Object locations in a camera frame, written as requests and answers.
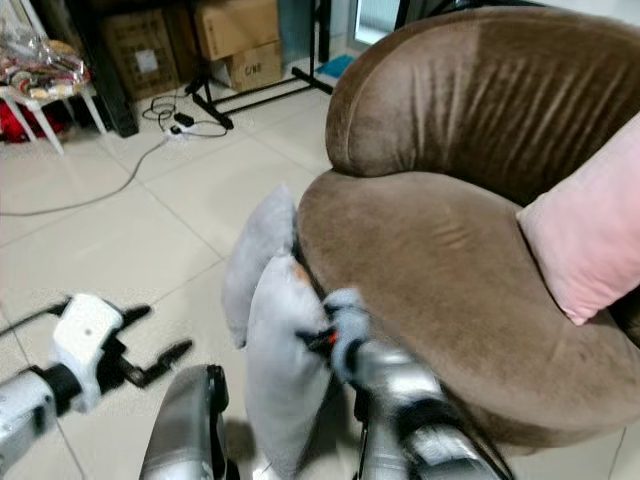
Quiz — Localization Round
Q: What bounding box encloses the large grey pillow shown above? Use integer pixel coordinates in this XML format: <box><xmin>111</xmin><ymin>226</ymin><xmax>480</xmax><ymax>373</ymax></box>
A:
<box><xmin>243</xmin><ymin>250</ymin><xmax>338</xmax><ymax>480</ymax></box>

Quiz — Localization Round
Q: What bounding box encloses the small grey pillow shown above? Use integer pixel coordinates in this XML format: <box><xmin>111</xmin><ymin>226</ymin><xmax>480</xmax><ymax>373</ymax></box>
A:
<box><xmin>222</xmin><ymin>183</ymin><xmax>299</xmax><ymax>350</ymax></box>

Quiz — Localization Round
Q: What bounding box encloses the brown velvet round sofa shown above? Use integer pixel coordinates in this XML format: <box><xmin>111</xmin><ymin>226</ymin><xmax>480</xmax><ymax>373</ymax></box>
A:
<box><xmin>295</xmin><ymin>5</ymin><xmax>640</xmax><ymax>449</ymax></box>

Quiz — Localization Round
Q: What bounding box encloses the blue floor mat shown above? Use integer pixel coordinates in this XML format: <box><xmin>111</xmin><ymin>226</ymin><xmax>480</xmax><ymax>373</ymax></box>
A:
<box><xmin>314</xmin><ymin>53</ymin><xmax>358</xmax><ymax>80</ymax></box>

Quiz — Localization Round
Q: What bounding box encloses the pink pillow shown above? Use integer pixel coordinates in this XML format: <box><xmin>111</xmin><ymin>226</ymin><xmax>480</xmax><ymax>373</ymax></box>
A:
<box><xmin>516</xmin><ymin>110</ymin><xmax>640</xmax><ymax>327</ymax></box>

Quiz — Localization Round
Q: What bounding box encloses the power strip with plugs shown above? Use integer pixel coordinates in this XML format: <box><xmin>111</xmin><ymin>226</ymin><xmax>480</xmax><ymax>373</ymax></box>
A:
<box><xmin>166</xmin><ymin>110</ymin><xmax>201</xmax><ymax>138</ymax></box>

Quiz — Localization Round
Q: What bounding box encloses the small white table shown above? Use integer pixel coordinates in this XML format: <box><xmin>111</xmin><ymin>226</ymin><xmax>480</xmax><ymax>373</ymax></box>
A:
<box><xmin>2</xmin><ymin>84</ymin><xmax>109</xmax><ymax>157</ymax></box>

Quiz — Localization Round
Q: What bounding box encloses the red bag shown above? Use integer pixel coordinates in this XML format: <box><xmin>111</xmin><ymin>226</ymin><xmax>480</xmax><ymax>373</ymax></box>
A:
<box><xmin>0</xmin><ymin>100</ymin><xmax>67</xmax><ymax>143</ymax></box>

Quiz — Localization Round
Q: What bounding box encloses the black cabinet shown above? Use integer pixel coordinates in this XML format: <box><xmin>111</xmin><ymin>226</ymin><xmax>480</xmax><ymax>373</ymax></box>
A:
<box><xmin>28</xmin><ymin>0</ymin><xmax>141</xmax><ymax>139</ymax></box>

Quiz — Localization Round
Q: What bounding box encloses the black metal stand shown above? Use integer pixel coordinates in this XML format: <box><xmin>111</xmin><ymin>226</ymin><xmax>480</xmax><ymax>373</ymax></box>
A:
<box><xmin>186</xmin><ymin>0</ymin><xmax>335</xmax><ymax>131</ymax></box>

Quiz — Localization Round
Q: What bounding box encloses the dark labelled cardboard box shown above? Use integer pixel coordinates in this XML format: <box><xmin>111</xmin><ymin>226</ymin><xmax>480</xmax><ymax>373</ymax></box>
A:
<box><xmin>100</xmin><ymin>9</ymin><xmax>178</xmax><ymax>100</ymax></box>

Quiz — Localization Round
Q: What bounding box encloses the clear plastic snack bag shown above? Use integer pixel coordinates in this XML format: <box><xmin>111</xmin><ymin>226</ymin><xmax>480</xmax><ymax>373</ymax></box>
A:
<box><xmin>0</xmin><ymin>22</ymin><xmax>89</xmax><ymax>102</ymax></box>

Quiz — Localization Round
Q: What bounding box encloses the small printed cardboard box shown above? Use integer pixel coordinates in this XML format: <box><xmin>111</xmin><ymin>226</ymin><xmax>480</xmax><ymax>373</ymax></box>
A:
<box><xmin>212</xmin><ymin>41</ymin><xmax>285</xmax><ymax>93</ymax></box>

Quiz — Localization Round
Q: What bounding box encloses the large plain cardboard box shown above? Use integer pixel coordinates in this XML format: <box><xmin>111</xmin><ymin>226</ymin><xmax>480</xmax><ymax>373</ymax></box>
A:
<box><xmin>194</xmin><ymin>0</ymin><xmax>282</xmax><ymax>62</ymax></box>

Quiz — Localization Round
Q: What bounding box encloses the glass door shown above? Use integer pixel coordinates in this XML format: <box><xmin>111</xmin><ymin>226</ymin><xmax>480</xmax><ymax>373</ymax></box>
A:
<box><xmin>348</xmin><ymin>0</ymin><xmax>408</xmax><ymax>51</ymax></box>

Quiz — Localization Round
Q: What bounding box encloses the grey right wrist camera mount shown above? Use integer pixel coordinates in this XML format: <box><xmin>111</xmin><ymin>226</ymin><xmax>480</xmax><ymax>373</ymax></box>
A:
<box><xmin>322</xmin><ymin>288</ymin><xmax>373</xmax><ymax>383</ymax></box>

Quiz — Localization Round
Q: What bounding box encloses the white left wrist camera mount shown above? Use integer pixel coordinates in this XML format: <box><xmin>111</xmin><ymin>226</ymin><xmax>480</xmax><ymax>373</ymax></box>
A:
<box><xmin>50</xmin><ymin>293</ymin><xmax>128</xmax><ymax>412</ymax></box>

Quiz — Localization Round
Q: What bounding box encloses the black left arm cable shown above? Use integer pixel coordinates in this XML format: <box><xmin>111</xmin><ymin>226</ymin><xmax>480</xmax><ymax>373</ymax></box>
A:
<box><xmin>0</xmin><ymin>296</ymin><xmax>73</xmax><ymax>337</ymax></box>

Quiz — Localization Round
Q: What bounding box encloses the grey floor cable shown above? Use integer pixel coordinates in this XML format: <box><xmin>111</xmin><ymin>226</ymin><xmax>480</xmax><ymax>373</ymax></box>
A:
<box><xmin>0</xmin><ymin>135</ymin><xmax>176</xmax><ymax>219</ymax></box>

